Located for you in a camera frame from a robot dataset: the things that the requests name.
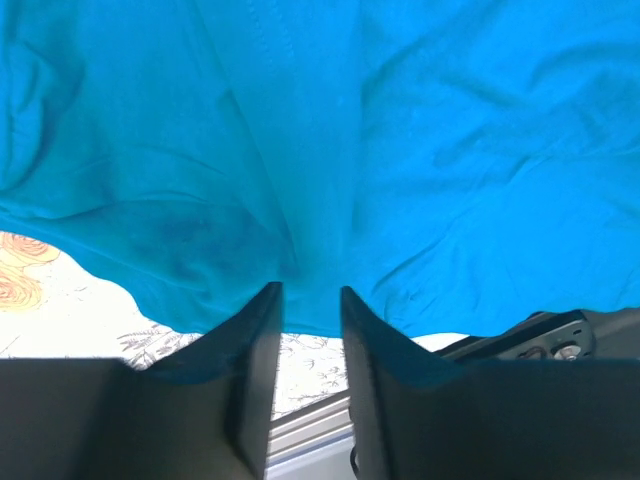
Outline teal blue t shirt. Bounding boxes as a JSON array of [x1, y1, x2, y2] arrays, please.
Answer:
[[1, 1, 639, 337]]

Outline aluminium front rail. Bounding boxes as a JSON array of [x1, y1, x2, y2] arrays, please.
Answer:
[[265, 391, 356, 480]]

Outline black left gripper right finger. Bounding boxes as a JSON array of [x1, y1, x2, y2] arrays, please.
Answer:
[[341, 288, 639, 479]]

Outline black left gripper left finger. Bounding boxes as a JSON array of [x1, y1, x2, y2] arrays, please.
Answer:
[[1, 283, 283, 480]]

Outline floral patterned table mat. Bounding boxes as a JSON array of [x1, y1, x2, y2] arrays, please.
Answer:
[[0, 229, 454, 416]]

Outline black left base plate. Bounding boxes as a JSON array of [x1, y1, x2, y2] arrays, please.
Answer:
[[436, 308, 639, 363]]

